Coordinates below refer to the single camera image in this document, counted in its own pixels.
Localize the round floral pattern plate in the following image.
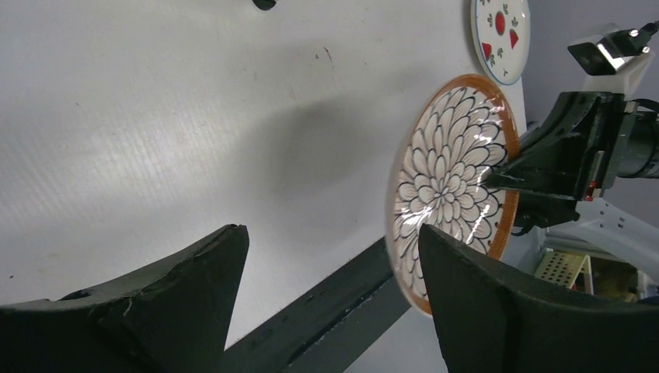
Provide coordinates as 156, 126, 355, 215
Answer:
385, 74, 520, 315

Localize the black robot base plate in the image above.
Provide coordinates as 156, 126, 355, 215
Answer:
219, 239, 410, 373

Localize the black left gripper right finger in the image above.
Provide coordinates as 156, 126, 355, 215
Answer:
418, 225, 658, 372

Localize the watermelon pattern round plate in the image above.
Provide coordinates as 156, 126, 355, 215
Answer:
469, 0, 531, 85

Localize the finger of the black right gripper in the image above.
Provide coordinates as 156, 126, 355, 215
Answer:
485, 92, 613, 198
511, 191, 580, 235

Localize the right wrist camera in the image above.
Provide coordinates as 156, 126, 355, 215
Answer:
567, 21, 658, 100

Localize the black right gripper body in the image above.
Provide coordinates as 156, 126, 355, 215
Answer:
584, 97, 641, 201

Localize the stainless steel dish rack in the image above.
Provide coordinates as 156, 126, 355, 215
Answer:
253, 0, 277, 11

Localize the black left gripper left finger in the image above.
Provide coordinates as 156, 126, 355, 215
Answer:
1, 225, 249, 372

